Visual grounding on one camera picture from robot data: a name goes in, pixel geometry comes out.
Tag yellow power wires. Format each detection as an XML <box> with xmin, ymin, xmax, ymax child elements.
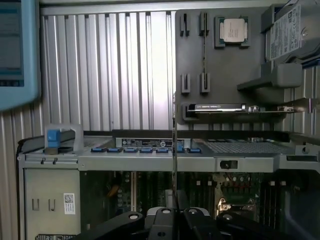
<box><xmin>108</xmin><ymin>183</ymin><xmax>121</xmax><ymax>202</ymax></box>

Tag hard disk with blue rails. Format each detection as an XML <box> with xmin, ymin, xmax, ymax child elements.
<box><xmin>268</xmin><ymin>3</ymin><xmax>320</xmax><ymax>66</ymax></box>

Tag green Dell motherboard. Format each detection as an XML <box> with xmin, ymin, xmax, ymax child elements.
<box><xmin>84</xmin><ymin>171</ymin><xmax>286</xmax><ymax>226</ymax></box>

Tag silver power supply unit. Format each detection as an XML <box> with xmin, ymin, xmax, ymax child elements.
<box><xmin>23</xmin><ymin>167</ymin><xmax>82</xmax><ymax>240</ymax></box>

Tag open metal PC case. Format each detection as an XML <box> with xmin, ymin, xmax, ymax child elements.
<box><xmin>16</xmin><ymin>123</ymin><xmax>320</xmax><ymax>240</ymax></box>

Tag grey parts rack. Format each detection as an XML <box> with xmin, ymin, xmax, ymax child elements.
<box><xmin>174</xmin><ymin>0</ymin><xmax>320</xmax><ymax>126</ymax></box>

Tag CPU socket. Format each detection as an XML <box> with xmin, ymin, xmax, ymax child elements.
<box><xmin>217</xmin><ymin>197</ymin><xmax>259</xmax><ymax>221</ymax></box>

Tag silver CPU chip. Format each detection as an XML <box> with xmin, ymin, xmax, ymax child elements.
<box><xmin>218</xmin><ymin>17</ymin><xmax>250</xmax><ymax>47</ymax></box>

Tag blue-framed monitor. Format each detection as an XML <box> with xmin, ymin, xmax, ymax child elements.
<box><xmin>0</xmin><ymin>0</ymin><xmax>42</xmax><ymax>112</ymax></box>

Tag RAM slot black latches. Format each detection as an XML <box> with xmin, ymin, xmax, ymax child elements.
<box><xmin>262</xmin><ymin>180</ymin><xmax>269</xmax><ymax>226</ymax></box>
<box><xmin>189</xmin><ymin>180</ymin><xmax>197</xmax><ymax>209</ymax></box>
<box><xmin>274</xmin><ymin>180</ymin><xmax>281</xmax><ymax>231</ymax></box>
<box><xmin>201</xmin><ymin>180</ymin><xmax>208</xmax><ymax>211</ymax></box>

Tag black graphics card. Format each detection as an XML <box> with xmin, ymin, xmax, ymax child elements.
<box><xmin>186</xmin><ymin>98</ymin><xmax>318</xmax><ymax>118</ymax></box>

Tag grey bracket blue latch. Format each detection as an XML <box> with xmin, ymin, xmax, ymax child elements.
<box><xmin>44</xmin><ymin>124</ymin><xmax>84</xmax><ymax>155</ymax></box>

